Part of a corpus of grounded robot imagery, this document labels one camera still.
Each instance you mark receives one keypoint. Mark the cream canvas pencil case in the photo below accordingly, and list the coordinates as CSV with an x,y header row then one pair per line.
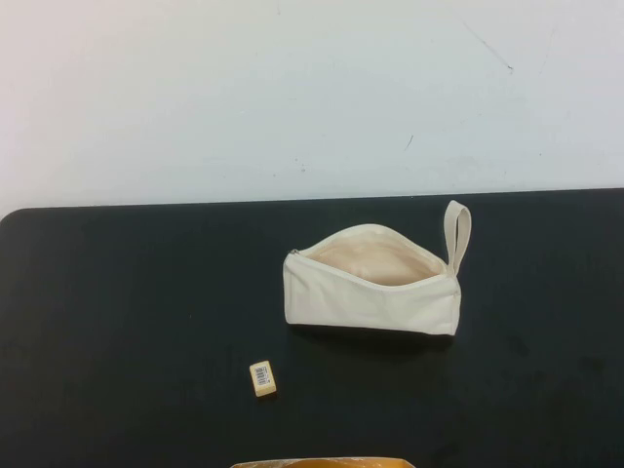
x,y
361,304

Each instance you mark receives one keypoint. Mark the small cream eraser with barcode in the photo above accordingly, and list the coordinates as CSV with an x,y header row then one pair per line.
x,y
263,380

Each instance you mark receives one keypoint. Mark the yellow-orange curved object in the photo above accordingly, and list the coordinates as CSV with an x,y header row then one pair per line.
x,y
322,463

